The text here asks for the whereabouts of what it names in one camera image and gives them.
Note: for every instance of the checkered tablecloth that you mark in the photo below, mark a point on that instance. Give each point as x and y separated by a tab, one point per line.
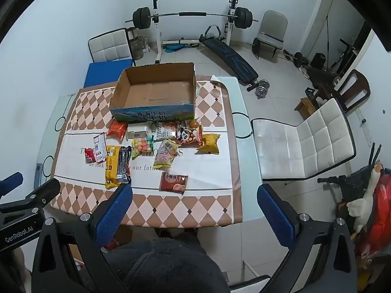
198	171

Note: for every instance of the chrome dumbbell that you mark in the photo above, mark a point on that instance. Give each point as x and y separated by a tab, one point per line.
262	90

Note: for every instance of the red bag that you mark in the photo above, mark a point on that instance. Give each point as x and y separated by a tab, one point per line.
378	219

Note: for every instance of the dark exercise machine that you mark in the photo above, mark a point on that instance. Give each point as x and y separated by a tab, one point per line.
320	79

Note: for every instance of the white goose plush toy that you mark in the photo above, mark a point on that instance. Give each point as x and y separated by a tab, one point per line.
363	207

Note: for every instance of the black snack packet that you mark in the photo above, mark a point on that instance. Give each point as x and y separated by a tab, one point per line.
123	164

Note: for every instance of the orange snack packet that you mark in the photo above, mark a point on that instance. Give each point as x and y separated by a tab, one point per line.
117	129

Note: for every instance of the black dumbbell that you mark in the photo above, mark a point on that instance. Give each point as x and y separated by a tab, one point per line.
297	58

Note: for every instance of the black speaker box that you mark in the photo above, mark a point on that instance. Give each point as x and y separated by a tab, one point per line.
319	60

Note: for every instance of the brown red snack packet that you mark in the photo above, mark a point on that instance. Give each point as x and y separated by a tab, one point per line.
173	183

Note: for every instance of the black router antennas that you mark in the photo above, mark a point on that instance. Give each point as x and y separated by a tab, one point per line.
374	154

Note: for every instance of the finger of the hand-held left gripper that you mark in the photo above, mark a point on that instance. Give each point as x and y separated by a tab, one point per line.
33	197
12	180

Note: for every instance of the colourful candy packet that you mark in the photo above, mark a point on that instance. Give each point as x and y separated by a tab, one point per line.
142	146

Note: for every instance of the red and white snack packet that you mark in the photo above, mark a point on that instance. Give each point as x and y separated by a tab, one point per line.
99	148

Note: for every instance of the small red snack packet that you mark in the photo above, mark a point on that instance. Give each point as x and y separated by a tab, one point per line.
88	155

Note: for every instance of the long yellow snack packet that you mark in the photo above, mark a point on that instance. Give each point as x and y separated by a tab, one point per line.
110	171

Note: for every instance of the small wooden stool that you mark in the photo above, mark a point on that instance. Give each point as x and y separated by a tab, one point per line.
305	105

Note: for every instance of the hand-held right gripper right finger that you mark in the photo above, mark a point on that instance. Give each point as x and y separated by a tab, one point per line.
276	216

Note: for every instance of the person's dark fleece clothing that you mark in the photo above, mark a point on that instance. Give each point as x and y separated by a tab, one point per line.
165	265

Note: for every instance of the barbell with black plates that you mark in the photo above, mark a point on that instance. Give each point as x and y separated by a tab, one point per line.
189	14

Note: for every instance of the black sit-up bench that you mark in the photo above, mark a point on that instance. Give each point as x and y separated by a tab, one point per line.
232	58

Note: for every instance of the grey chair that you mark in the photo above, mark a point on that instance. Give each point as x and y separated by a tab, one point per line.
273	27

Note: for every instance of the clear water jug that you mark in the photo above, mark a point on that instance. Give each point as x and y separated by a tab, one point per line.
137	45

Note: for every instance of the panda print snack packet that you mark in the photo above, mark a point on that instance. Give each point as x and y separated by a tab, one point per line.
189	136

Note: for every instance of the white barbell rack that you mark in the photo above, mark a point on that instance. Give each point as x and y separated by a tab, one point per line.
157	42

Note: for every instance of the silver white snack packet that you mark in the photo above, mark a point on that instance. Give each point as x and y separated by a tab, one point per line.
139	134

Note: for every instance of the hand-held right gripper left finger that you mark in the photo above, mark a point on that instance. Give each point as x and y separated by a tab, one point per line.
114	210

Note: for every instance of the packaged braised egg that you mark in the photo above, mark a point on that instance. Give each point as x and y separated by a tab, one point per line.
194	123

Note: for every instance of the white packet with red print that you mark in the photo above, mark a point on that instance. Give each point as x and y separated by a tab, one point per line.
165	131

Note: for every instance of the white padded chair with black frame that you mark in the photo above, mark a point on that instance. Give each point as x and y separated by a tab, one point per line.
305	146

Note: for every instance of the cardboard box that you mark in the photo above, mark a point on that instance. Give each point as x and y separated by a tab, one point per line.
152	91

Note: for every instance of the blue padded board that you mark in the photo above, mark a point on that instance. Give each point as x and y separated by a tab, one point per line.
100	73

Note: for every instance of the yellow and pink snack packet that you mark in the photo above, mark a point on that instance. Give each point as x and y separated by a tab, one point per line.
165	155

